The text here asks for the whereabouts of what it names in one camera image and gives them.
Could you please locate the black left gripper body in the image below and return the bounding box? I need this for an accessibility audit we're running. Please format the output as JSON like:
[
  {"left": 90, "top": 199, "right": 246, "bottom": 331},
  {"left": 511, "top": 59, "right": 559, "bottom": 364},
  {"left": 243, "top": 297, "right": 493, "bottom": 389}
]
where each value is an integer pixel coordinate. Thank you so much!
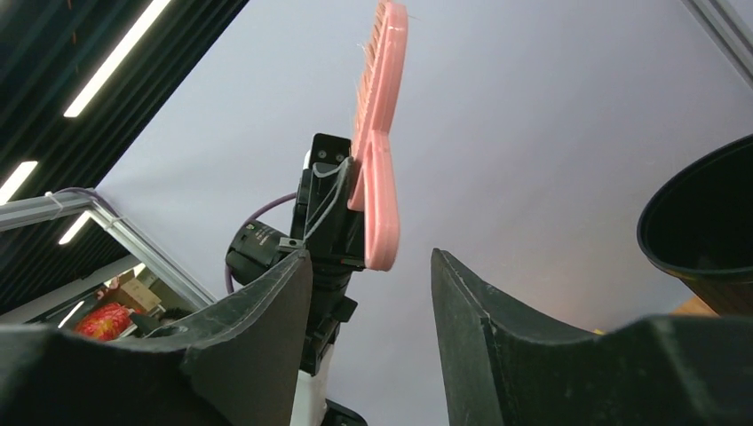
[{"left": 278, "top": 133, "right": 365, "bottom": 272}]

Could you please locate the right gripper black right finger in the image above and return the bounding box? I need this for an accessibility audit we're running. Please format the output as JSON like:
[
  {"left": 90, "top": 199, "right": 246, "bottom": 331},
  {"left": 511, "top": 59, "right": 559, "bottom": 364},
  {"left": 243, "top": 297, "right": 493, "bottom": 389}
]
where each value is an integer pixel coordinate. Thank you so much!
[{"left": 431, "top": 249, "right": 752, "bottom": 426}]

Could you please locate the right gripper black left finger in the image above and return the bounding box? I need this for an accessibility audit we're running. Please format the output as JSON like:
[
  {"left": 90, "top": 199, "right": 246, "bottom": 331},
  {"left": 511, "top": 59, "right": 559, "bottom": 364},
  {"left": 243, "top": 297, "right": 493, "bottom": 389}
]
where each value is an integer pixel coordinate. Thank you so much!
[{"left": 1, "top": 265, "right": 307, "bottom": 425}]

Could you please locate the pink dustpan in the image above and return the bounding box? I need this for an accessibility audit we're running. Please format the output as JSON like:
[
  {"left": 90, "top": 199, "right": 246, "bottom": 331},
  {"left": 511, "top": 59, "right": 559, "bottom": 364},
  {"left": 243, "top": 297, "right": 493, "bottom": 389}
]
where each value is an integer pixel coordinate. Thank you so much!
[{"left": 348, "top": 1, "right": 408, "bottom": 272}]

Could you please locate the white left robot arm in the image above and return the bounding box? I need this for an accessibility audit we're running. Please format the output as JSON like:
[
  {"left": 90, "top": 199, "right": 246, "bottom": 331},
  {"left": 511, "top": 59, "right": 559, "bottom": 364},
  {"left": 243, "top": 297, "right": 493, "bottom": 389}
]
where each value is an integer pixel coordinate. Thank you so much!
[{"left": 226, "top": 133, "right": 366, "bottom": 425}]

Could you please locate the black trash bin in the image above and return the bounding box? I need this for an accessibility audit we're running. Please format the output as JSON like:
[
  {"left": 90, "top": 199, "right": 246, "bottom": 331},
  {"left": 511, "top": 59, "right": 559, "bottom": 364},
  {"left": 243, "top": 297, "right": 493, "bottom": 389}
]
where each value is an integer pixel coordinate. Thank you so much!
[{"left": 637, "top": 136, "right": 752, "bottom": 316}]

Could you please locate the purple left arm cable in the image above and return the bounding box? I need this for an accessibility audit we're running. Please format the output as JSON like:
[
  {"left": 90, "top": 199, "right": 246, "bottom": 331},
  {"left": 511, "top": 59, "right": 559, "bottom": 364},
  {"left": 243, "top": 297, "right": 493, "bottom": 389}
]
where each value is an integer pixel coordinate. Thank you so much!
[{"left": 224, "top": 192, "right": 298, "bottom": 296}]

